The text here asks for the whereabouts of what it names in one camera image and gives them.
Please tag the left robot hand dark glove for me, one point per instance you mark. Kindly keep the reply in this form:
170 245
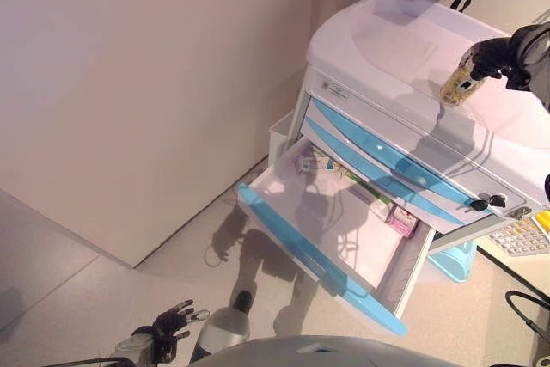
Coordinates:
169 334

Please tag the right robot hand dark glove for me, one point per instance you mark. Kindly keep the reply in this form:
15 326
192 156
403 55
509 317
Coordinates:
522 57

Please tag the clear jar of yellow capsules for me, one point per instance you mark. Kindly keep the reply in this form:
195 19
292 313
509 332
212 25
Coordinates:
455 89

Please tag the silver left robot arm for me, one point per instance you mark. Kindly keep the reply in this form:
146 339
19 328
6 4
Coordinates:
131 345

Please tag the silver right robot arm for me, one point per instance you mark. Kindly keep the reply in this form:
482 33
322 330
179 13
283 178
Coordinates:
545 98

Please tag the yellow medicine box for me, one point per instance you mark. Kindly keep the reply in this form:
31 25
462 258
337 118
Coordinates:
542 221

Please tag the pink medicine box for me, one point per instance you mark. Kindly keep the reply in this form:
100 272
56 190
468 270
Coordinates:
404 223

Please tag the long white green medicine box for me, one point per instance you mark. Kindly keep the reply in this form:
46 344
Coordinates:
365 188

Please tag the white blue medicine box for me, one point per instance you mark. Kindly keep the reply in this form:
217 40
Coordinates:
334 165

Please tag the white medicine box with barcode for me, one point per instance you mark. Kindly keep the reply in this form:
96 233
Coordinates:
309 166

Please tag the white medical cart blue drawers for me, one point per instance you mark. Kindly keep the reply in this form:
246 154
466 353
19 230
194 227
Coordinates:
408 62

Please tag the black key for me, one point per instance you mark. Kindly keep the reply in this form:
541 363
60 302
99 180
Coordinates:
479 206
498 200

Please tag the grey robot torso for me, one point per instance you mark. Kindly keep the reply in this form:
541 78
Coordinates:
322 356

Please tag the silver cart lock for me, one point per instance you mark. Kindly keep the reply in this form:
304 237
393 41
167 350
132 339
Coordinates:
521 213

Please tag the white cart side shelf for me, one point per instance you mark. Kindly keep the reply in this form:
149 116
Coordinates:
460 238

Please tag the light blue waste bin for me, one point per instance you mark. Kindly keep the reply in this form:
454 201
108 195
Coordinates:
451 264

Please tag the white cart side bin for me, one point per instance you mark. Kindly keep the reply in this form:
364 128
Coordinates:
279 135

